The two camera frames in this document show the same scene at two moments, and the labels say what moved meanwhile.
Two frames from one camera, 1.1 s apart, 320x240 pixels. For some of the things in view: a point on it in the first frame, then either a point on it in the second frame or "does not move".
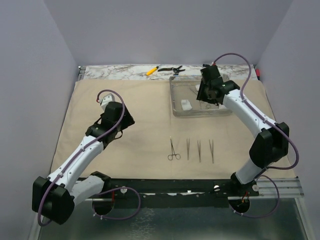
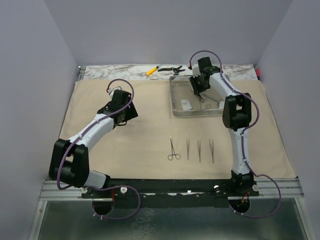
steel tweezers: (199, 147) does not move
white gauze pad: (186, 105) does not move
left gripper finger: (118, 135) to (122, 124)
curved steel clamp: (170, 156) does not move
